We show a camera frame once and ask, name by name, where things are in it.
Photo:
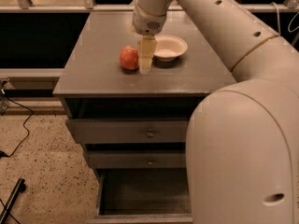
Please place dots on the grey wooden drawer cabinet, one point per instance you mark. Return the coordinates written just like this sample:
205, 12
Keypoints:
93, 84

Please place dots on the grey open bottom drawer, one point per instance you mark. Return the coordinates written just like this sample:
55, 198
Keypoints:
142, 196

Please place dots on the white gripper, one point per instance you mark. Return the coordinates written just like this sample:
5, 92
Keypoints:
146, 22

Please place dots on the grey middle drawer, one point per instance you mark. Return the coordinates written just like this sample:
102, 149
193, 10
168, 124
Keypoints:
135, 159

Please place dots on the metal railing frame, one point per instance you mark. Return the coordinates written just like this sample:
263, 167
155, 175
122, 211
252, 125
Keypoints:
21, 70

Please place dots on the red apple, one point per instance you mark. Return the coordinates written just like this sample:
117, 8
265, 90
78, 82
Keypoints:
129, 58

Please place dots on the white paper bowl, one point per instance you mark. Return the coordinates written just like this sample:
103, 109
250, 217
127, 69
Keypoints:
169, 47

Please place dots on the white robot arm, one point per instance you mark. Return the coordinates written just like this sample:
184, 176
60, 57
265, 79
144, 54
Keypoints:
242, 140

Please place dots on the grey top drawer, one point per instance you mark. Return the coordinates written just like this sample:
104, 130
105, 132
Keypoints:
120, 131

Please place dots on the black bar on floor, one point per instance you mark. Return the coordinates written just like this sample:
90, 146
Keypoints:
7, 207

